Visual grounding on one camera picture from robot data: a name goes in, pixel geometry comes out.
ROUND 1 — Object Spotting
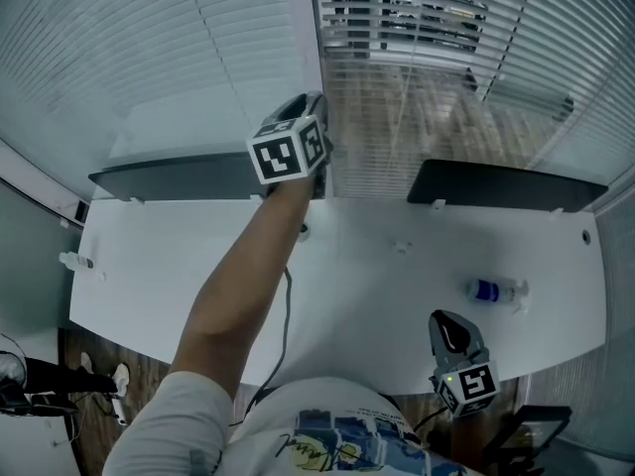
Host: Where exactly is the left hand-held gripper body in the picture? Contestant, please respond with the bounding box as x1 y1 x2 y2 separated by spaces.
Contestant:
246 114 335 200

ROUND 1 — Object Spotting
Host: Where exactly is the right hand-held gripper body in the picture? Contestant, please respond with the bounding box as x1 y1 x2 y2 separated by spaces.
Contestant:
428 348 500 418

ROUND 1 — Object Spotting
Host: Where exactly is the person's right forearm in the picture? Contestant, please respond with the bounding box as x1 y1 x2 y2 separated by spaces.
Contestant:
448 409 491 471

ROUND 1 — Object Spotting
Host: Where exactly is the person's left forearm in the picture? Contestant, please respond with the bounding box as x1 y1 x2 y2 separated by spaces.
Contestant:
171 174 318 402

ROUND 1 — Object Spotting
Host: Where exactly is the blue label spray bottle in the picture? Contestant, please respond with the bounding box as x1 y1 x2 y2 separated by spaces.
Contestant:
465 278 531 314

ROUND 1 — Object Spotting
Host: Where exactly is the black plastic-wrapped office chair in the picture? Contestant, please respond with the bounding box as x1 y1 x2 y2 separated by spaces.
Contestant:
483 405 572 476

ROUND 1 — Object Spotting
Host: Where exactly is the white window mullion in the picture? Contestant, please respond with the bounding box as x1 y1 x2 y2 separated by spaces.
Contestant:
285 0 326 98

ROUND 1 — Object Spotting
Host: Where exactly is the black desk divider panel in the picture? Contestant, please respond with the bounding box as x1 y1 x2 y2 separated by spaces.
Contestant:
87 151 269 202
406 159 609 215

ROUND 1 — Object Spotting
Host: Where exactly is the small clear bottle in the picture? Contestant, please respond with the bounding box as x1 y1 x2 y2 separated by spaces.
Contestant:
58 251 95 271

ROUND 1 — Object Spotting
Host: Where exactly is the person's white printed t-shirt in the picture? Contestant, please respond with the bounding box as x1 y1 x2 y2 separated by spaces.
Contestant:
101 370 480 476

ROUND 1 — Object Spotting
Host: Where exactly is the right hand-held gripper cable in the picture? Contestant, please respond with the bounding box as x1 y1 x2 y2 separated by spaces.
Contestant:
411 406 451 434

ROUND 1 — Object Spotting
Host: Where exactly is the hand-held gripper cable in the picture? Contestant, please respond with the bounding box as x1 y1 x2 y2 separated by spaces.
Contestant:
228 265 295 428
411 406 451 434

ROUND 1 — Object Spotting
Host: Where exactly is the left hand-held gripper cable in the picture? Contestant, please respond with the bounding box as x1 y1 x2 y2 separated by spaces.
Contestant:
228 265 295 428

